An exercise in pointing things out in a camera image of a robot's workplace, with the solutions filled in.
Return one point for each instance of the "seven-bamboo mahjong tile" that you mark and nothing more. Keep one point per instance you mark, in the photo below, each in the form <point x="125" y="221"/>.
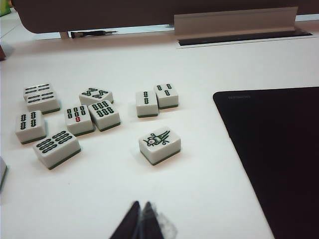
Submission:
<point x="78" y="119"/>

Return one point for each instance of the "white green-backed mahjong tile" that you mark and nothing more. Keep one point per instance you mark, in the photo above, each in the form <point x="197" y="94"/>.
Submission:
<point x="3" y="174"/>

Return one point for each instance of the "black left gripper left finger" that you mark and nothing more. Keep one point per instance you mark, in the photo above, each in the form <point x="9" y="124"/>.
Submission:
<point x="127" y="226"/>

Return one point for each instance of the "dark brown block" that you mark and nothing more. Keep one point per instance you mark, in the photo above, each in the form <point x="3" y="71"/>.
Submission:
<point x="2" y="52"/>

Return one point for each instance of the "bird one-bamboo mahjong tile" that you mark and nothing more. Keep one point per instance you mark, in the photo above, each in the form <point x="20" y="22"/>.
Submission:
<point x="159" y="145"/>

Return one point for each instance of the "black mouse mat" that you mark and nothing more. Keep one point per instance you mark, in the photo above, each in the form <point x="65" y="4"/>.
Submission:
<point x="274" y="149"/>

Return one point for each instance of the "desk divider panel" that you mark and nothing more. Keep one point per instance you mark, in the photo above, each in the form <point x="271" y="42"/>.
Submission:
<point x="124" y="12"/>

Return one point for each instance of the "green tissue box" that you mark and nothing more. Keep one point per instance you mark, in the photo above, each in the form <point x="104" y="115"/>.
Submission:
<point x="4" y="7"/>

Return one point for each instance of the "black screwdriver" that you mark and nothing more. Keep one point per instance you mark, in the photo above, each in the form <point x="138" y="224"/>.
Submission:
<point x="89" y="33"/>

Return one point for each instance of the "six-bamboo mahjong tile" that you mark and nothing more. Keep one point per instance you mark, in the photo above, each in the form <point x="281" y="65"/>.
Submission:
<point x="104" y="114"/>
<point x="56" y="148"/>

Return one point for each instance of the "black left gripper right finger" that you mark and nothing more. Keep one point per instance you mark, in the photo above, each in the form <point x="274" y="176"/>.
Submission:
<point x="149" y="224"/>

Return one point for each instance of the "eight-bamboo mahjong tile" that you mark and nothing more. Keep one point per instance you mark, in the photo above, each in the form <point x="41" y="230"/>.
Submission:
<point x="96" y="95"/>

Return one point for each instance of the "three-bamboo mahjong tile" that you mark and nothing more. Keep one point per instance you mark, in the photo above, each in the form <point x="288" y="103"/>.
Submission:
<point x="167" y="95"/>

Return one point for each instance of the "two-bamboo mahjong tile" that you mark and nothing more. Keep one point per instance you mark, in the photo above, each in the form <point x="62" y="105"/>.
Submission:
<point x="147" y="103"/>

